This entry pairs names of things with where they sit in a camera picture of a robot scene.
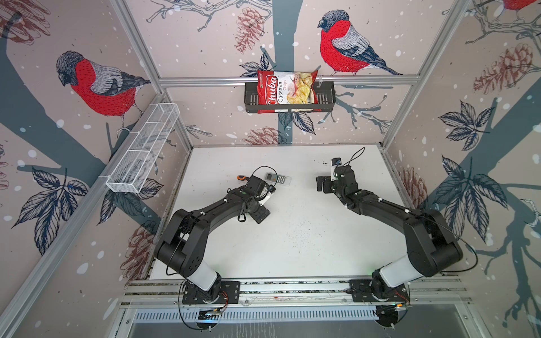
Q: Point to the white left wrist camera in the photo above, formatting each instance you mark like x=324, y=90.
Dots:
x=270, y=189

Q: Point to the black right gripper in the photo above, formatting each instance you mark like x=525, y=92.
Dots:
x=325, y=181

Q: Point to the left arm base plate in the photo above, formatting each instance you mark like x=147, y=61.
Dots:
x=221, y=293

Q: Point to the red cassava chips bag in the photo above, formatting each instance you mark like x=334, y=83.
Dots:
x=286, y=88

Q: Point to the white wire mesh basket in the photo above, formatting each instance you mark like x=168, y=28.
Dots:
x=136, y=164

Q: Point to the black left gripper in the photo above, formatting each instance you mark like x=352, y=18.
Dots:
x=261, y=214

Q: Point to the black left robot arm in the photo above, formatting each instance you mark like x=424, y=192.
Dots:
x=183, y=243

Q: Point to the aluminium mounting rail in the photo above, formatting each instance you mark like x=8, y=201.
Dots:
x=297, y=291

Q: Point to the black wall basket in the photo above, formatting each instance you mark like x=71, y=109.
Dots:
x=319, y=98

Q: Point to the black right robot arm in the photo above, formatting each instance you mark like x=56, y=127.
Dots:
x=431, y=245

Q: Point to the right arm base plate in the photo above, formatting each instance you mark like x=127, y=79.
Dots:
x=366, y=290

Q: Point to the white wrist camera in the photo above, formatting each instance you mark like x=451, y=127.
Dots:
x=270, y=189
x=336, y=165

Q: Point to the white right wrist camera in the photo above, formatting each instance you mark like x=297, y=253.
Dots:
x=336, y=165

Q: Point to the grey-faced white remote control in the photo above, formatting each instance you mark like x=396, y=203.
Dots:
x=274, y=179

